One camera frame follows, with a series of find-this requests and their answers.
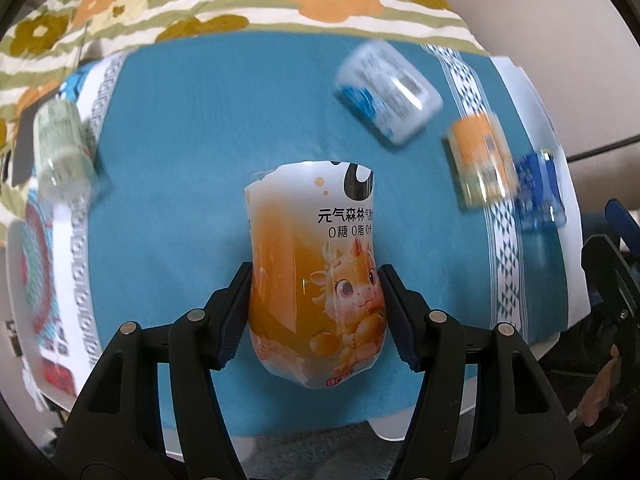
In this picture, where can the white blue label plastic cup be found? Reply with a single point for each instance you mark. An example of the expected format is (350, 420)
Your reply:
(387, 92)

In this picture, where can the grey fluffy blanket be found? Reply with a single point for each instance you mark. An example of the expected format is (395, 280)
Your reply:
(350, 452)

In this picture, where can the orange dragon print plastic cup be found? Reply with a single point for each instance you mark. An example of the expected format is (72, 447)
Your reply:
(317, 311)

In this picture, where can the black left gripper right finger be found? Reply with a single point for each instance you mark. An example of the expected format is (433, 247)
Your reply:
(520, 430)

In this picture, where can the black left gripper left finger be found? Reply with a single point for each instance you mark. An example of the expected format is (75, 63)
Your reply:
(114, 430)

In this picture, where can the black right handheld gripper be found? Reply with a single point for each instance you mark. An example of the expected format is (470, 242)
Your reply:
(594, 368)

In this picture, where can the teal patterned tablecloth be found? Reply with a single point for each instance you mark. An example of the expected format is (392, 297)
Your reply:
(182, 127)

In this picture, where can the floral striped duvet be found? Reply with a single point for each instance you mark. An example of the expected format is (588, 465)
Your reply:
(49, 43)

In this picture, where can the orange label plastic cup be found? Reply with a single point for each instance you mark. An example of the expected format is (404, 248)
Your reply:
(483, 160)

